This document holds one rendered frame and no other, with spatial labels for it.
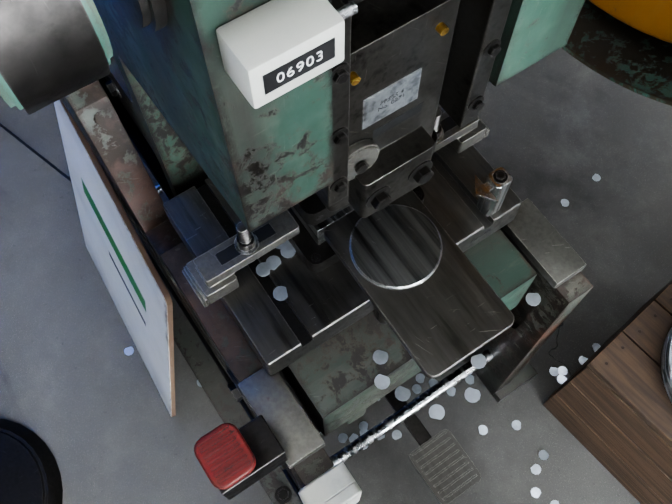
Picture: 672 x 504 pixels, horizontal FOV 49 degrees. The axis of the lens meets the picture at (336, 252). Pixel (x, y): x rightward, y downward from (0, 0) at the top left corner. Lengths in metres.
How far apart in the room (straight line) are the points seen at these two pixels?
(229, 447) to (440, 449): 0.69
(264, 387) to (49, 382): 0.87
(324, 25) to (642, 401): 1.13
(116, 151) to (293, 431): 0.48
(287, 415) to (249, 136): 0.57
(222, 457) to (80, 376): 0.93
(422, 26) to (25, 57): 0.37
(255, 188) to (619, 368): 0.98
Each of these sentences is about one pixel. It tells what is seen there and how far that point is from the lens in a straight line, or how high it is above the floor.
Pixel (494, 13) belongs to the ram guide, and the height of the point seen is 1.17.
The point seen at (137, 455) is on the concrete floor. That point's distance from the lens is 1.77.
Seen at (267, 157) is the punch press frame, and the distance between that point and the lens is 0.61.
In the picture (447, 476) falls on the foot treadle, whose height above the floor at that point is 0.16.
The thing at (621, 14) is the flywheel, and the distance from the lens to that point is 0.99.
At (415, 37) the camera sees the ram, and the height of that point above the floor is 1.14.
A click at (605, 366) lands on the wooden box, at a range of 1.47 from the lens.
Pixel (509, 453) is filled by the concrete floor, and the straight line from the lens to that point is 1.75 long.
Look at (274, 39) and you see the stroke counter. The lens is 0.46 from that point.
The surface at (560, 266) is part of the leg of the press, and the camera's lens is 1.18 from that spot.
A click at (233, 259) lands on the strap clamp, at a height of 0.76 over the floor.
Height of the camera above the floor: 1.69
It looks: 66 degrees down
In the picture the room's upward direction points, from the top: 1 degrees counter-clockwise
